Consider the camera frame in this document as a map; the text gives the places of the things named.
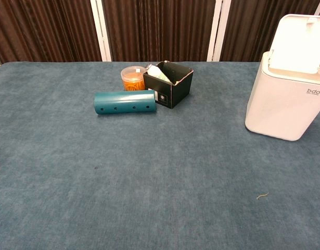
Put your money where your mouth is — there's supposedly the black open cardboard box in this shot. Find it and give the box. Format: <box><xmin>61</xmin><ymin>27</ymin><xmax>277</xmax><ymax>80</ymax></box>
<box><xmin>143</xmin><ymin>60</ymin><xmax>194</xmax><ymax>109</ymax></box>

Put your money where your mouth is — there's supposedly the white trash bin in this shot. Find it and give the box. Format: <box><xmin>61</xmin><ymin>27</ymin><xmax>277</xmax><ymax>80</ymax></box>
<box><xmin>244</xmin><ymin>14</ymin><xmax>320</xmax><ymax>142</ymax></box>

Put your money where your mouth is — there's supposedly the teal cylinder with holes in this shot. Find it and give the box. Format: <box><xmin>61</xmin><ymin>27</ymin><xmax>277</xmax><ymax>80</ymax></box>
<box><xmin>94</xmin><ymin>90</ymin><xmax>157</xmax><ymax>116</ymax></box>

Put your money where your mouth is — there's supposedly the blue velvet table cloth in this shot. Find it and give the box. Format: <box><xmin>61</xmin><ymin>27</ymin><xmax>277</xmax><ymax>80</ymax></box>
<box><xmin>0</xmin><ymin>61</ymin><xmax>320</xmax><ymax>250</ymax></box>

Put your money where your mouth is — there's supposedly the clear jar of rubber bands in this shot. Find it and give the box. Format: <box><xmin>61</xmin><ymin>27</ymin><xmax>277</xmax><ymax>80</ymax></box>
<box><xmin>120</xmin><ymin>66</ymin><xmax>147</xmax><ymax>92</ymax></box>

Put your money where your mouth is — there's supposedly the white packet in box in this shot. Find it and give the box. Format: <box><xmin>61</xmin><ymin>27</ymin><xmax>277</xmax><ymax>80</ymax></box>
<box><xmin>146</xmin><ymin>64</ymin><xmax>172</xmax><ymax>84</ymax></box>

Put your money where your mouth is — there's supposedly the dark brown pleated curtain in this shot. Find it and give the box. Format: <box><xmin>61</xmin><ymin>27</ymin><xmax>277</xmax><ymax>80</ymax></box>
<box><xmin>0</xmin><ymin>0</ymin><xmax>320</xmax><ymax>65</ymax></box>

